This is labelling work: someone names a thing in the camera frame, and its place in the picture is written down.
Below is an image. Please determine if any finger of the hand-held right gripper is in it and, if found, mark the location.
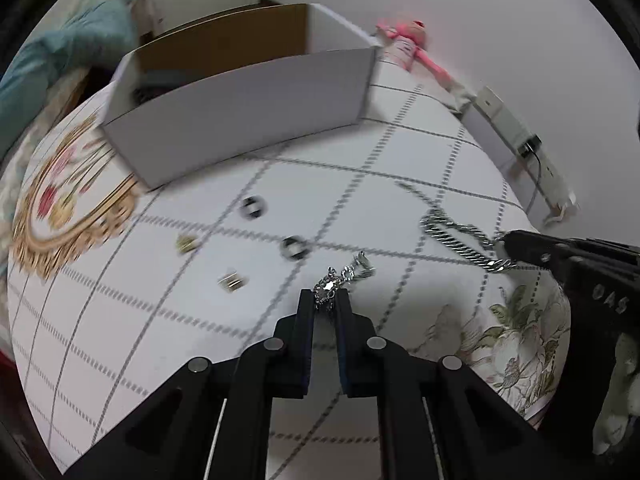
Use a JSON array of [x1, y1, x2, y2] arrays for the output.
[[497, 229, 640, 271]]

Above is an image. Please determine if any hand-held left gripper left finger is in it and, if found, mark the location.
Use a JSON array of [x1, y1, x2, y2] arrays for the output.
[[65, 287, 316, 480]]

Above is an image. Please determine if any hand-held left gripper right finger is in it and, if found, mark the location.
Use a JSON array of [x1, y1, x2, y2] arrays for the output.
[[334, 289, 566, 480]]

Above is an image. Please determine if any silver crystal pendant bracelet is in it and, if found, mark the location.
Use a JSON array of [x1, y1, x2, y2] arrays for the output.
[[312, 252, 375, 311]]

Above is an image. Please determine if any thick silver chain necklace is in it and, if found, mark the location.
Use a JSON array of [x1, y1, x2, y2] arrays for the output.
[[395, 182, 518, 273]]

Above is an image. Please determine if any black ring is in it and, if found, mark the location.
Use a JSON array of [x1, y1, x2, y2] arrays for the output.
[[240, 195, 268, 221], [280, 236, 308, 261]]

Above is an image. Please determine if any white cardboard box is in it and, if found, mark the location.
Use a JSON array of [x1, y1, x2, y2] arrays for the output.
[[102, 2, 383, 188]]

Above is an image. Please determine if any person's right hand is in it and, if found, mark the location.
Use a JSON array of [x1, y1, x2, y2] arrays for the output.
[[592, 332, 640, 457]]

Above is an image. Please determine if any white power strip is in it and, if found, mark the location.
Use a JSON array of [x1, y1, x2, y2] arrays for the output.
[[532, 152, 578, 213]]

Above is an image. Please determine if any floral diamond tablecloth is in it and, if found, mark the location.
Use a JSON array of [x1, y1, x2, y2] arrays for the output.
[[7, 57, 573, 476]]

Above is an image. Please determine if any white cloth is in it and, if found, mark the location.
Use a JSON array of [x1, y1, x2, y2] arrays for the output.
[[442, 80, 476, 113]]

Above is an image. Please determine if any pink plush toy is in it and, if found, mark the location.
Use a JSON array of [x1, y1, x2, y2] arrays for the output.
[[375, 19, 458, 91]]

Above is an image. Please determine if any bed with checked sheet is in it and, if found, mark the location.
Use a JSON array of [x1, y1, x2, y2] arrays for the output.
[[0, 60, 101, 271]]

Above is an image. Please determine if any teal blanket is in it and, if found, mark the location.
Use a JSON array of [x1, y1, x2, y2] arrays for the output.
[[0, 0, 141, 161]]

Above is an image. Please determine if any black charger cable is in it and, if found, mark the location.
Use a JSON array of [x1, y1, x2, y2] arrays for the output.
[[525, 152, 551, 226]]

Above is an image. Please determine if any white wall socket panel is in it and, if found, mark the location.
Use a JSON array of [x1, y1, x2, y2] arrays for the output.
[[492, 109, 535, 147], [474, 86, 506, 117]]

